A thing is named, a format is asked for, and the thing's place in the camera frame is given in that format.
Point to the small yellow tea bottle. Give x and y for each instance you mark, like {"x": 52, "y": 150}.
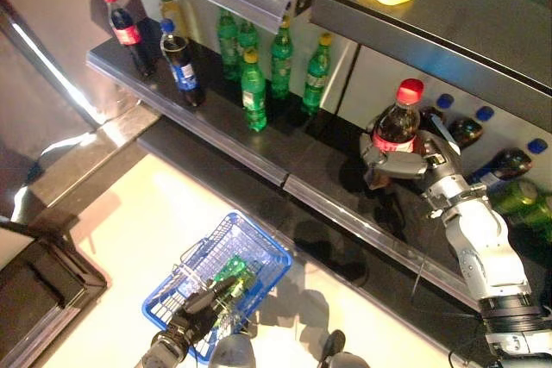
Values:
{"x": 172, "y": 10}

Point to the cola bottle red label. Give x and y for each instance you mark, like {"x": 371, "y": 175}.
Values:
{"x": 127, "y": 36}
{"x": 397, "y": 126}

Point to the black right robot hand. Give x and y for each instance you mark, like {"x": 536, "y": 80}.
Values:
{"x": 444, "y": 161}

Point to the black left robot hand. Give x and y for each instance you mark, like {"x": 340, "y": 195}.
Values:
{"x": 198, "y": 312}

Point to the dark brown plinth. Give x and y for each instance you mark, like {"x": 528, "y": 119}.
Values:
{"x": 86, "y": 161}

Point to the blue plastic shopping basket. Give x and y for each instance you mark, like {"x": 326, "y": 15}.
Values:
{"x": 276, "y": 260}

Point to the dark metal pole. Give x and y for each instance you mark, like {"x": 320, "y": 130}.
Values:
{"x": 52, "y": 62}

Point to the black right robot foot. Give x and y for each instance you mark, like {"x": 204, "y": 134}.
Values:
{"x": 334, "y": 342}

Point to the green soda bottle yellow cap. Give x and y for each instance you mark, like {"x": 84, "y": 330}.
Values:
{"x": 281, "y": 62}
{"x": 230, "y": 269}
{"x": 248, "y": 36}
{"x": 253, "y": 92}
{"x": 315, "y": 79}
{"x": 227, "y": 45}

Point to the silver left robot leg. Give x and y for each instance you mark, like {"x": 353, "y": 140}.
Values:
{"x": 233, "y": 353}

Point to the white shelf end panel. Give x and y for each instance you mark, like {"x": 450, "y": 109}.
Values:
{"x": 13, "y": 247}

